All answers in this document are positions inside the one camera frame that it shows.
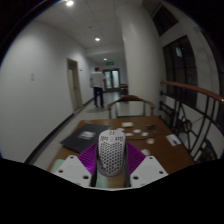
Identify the white perforated computer mouse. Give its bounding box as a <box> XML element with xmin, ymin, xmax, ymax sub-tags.
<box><xmin>96</xmin><ymin>129</ymin><xmax>127</xmax><ymax>178</ymax></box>

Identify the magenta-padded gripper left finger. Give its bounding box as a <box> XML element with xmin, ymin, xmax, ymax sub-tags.
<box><xmin>53</xmin><ymin>142</ymin><xmax>100</xmax><ymax>188</ymax></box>

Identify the white paper sheet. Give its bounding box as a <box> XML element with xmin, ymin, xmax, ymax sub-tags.
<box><xmin>165</xmin><ymin>133</ymin><xmax>183</xmax><ymax>147</ymax></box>

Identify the glass double door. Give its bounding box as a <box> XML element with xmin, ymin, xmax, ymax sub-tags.
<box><xmin>102</xmin><ymin>68</ymin><xmax>121</xmax><ymax>92</ymax></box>

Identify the black railing with wooden handrail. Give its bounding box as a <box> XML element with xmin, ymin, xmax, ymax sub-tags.
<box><xmin>159</xmin><ymin>79</ymin><xmax>224</xmax><ymax>164</ymax></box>

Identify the person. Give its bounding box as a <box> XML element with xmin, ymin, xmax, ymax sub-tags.
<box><xmin>89</xmin><ymin>66</ymin><xmax>107</xmax><ymax>109</ymax></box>

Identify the black closed laptop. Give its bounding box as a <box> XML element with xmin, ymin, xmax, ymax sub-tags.
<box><xmin>60</xmin><ymin>123</ymin><xmax>111</xmax><ymax>154</ymax></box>

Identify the open white doorway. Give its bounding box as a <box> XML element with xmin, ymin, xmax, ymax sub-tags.
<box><xmin>66</xmin><ymin>58</ymin><xmax>84</xmax><ymax>112</ymax></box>

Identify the wooden armchair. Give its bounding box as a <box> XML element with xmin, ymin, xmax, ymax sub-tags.
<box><xmin>107</xmin><ymin>94</ymin><xmax>156</xmax><ymax>120</ymax></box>

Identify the dark framed window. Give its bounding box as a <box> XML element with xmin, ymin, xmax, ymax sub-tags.
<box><xmin>162</xmin><ymin>34</ymin><xmax>199</xmax><ymax>108</ymax></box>

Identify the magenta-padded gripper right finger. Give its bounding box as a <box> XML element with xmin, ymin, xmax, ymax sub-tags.
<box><xmin>124</xmin><ymin>141</ymin><xmax>169</xmax><ymax>188</ymax></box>

